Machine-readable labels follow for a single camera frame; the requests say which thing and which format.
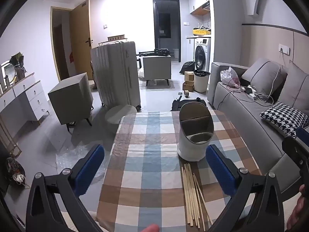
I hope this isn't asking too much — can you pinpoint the wooden door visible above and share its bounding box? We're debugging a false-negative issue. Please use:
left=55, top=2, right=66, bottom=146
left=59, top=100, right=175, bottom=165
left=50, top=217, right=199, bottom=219
left=70, top=0, right=94, bottom=80

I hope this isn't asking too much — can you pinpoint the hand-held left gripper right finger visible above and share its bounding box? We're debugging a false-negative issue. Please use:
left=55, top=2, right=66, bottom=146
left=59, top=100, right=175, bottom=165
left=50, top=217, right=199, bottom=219
left=205, top=144, right=290, bottom=232

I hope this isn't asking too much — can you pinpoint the pile of wooden chopsticks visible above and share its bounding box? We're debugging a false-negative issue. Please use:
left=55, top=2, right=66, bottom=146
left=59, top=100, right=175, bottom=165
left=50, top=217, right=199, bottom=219
left=181, top=163, right=213, bottom=230

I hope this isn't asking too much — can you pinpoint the white trash bin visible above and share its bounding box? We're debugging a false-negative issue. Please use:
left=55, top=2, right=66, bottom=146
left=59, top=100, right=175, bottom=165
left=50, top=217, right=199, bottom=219
left=194, top=70, right=211, bottom=93

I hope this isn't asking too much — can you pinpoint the black tripod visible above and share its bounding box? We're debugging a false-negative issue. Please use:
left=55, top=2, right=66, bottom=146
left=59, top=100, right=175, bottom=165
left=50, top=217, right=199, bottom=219
left=136, top=49, right=172, bottom=57

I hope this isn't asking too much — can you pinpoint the dark glass door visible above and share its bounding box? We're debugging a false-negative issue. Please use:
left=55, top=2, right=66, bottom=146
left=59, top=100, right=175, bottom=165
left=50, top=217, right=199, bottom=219
left=153, top=0, right=181, bottom=58

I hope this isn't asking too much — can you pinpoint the white ribbed suitcase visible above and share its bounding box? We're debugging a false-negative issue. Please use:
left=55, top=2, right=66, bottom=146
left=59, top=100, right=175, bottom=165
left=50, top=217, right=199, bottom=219
left=90, top=41, right=142, bottom=110

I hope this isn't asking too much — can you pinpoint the round grey stool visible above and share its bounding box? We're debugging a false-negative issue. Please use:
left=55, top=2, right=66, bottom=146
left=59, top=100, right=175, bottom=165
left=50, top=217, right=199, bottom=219
left=104, top=105, right=138, bottom=133

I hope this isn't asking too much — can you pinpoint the gold metal rack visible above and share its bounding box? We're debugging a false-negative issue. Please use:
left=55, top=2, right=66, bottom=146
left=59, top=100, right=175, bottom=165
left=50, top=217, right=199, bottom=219
left=0, top=118, right=22, bottom=157

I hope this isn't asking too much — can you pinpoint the round table mirror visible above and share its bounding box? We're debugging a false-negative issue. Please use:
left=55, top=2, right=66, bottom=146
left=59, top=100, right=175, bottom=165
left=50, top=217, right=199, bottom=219
left=1, top=61, right=17, bottom=87

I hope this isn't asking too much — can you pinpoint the grey sofa cushion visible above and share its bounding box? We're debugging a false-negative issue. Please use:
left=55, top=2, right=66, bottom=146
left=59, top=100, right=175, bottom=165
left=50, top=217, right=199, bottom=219
left=241, top=58, right=288, bottom=96
left=278, top=60, right=309, bottom=115

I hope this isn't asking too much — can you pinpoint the white grey-rimmed utensil holder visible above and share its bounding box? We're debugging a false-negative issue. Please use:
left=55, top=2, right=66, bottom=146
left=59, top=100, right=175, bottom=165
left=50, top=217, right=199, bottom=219
left=177, top=102, right=214, bottom=162

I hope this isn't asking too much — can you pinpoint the crumpled plastic bag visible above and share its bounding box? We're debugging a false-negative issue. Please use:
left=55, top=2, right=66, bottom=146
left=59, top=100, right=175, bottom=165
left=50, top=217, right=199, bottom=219
left=220, top=66, right=240, bottom=87

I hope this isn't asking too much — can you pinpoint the houndstooth pillow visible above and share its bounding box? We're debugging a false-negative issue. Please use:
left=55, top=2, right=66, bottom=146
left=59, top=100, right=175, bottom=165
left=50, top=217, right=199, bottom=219
left=260, top=101, right=309, bottom=138

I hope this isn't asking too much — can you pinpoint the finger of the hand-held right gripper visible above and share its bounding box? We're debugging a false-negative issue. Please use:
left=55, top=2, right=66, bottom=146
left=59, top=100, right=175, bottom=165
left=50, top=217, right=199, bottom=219
left=282, top=126, right=309, bottom=191

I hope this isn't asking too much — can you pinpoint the white power strip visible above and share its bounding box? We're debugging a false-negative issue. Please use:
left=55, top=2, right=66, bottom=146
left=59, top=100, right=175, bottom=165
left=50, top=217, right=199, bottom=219
left=245, top=86, right=258, bottom=101

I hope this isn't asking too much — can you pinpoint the white washing machine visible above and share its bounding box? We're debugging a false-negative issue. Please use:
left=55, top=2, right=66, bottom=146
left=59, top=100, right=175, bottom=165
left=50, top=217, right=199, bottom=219
left=194, top=37, right=211, bottom=72

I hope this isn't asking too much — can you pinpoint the person's right hand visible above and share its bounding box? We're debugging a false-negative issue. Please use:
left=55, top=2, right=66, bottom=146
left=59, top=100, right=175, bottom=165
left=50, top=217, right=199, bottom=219
left=287, top=184, right=307, bottom=228

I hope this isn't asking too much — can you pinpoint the black bag of trash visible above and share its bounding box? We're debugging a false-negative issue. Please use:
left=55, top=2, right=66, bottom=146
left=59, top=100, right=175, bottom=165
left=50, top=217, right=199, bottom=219
left=5, top=157, right=27, bottom=186

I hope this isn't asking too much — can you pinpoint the white charging cable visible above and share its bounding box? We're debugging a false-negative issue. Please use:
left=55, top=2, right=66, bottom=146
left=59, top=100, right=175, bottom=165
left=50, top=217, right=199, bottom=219
left=259, top=49, right=283, bottom=105

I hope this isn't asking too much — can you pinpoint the grey sofa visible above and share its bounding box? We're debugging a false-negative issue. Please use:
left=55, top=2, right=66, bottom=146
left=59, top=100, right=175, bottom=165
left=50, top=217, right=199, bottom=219
left=207, top=58, right=309, bottom=201

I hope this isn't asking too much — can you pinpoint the white drawer dresser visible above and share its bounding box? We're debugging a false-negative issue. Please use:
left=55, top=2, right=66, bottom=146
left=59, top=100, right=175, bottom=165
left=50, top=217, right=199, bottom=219
left=0, top=72, right=50, bottom=126

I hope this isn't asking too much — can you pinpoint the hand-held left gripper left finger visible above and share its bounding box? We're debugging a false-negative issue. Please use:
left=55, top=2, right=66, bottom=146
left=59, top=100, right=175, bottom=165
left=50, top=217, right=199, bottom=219
left=25, top=144, right=105, bottom=232

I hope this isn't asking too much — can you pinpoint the bubble wrap sheet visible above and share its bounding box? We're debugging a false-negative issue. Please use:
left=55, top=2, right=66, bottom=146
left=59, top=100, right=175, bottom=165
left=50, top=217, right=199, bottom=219
left=55, top=144, right=114, bottom=182

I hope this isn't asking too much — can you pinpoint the black garbage bag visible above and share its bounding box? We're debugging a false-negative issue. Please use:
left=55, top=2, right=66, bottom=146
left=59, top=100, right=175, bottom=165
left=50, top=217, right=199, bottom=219
left=179, top=61, right=196, bottom=75

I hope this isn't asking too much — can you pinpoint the vase with flowers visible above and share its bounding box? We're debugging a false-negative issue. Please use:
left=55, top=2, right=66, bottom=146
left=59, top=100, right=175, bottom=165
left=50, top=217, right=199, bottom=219
left=10, top=52, right=26, bottom=79

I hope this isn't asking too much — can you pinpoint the grey cube side table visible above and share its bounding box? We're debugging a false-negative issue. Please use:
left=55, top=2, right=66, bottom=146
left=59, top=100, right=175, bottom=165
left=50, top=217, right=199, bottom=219
left=48, top=72, right=94, bottom=132
left=142, top=54, right=172, bottom=86

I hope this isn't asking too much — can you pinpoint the person's left hand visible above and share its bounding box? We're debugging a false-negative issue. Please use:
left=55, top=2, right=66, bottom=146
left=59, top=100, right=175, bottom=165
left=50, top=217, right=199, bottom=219
left=139, top=223, right=160, bottom=232

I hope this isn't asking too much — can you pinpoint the plaid tablecloth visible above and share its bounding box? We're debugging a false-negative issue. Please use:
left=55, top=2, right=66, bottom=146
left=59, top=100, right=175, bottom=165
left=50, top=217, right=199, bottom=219
left=97, top=110, right=262, bottom=232

